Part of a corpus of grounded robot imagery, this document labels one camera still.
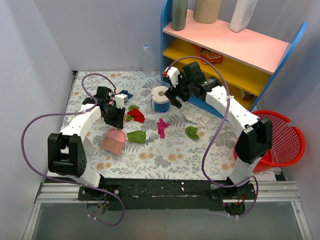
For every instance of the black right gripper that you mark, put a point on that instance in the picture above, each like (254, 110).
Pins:
(176, 92)

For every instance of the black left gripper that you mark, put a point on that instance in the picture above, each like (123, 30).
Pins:
(116, 116)

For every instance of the red paper scrap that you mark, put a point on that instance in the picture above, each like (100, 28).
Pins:
(137, 115)

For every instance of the pink hand brush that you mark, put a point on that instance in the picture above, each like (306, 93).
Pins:
(114, 141)

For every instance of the magenta paper scrap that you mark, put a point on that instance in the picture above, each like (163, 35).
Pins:
(161, 125)

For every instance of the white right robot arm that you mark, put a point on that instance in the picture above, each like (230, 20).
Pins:
(218, 97)

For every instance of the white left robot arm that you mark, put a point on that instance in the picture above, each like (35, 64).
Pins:
(67, 150)

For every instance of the white toilet paper roll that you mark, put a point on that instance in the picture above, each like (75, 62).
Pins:
(158, 94)

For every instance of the small green paper scrap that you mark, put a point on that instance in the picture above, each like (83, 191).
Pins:
(132, 107)

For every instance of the dark blue paper scrap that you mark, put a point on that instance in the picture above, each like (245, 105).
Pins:
(127, 94)

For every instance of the grey crumpled paper scrap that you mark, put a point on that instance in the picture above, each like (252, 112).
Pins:
(151, 138)

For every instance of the clear plastic water bottle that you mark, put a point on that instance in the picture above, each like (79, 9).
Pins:
(147, 60)

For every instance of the orange snack packet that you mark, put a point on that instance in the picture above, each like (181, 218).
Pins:
(208, 55)

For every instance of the brown box lower shelf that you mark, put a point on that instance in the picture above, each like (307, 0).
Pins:
(246, 95)

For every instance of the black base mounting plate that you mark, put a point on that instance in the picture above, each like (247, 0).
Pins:
(164, 194)

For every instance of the blue yellow pink shelf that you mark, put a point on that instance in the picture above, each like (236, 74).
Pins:
(251, 60)

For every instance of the grey green metal bottle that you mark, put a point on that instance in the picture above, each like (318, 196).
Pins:
(179, 14)

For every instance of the beige cylinder container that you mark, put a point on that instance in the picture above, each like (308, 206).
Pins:
(206, 11)

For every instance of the white detergent bottle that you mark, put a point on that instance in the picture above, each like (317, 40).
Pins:
(242, 15)

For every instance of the red mesh waste basket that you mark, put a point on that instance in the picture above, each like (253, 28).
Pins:
(277, 142)

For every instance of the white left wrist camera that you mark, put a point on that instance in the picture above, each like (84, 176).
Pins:
(119, 100)

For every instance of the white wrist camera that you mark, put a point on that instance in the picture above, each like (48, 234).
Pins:
(172, 73)
(119, 100)

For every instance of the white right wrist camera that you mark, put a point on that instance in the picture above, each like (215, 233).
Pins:
(172, 73)

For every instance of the aluminium frame rail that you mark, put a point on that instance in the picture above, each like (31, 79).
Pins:
(265, 192)

